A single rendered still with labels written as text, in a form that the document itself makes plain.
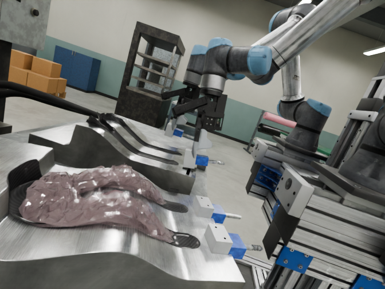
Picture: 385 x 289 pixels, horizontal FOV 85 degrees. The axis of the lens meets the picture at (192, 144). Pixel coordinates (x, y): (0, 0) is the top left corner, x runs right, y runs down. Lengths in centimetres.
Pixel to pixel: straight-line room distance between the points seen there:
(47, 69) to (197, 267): 531
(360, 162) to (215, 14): 713
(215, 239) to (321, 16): 64
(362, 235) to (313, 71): 741
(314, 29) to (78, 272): 77
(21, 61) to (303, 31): 541
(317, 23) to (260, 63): 22
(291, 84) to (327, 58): 703
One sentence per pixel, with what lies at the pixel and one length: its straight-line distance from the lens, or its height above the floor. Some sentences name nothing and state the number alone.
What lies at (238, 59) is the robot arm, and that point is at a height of 124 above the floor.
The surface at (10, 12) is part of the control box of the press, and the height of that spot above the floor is 118.
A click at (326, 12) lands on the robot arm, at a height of 143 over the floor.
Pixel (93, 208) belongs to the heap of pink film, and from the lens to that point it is 38.
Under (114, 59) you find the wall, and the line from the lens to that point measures 787.
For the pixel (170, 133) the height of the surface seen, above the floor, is 92.
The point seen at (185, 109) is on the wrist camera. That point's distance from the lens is 65.
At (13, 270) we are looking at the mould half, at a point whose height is 86.
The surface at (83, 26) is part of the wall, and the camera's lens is 846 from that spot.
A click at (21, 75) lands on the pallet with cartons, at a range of 550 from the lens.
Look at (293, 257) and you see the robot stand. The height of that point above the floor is 77.
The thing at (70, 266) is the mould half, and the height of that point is 87.
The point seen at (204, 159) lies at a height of 94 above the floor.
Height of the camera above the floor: 112
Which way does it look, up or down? 14 degrees down
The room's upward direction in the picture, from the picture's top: 19 degrees clockwise
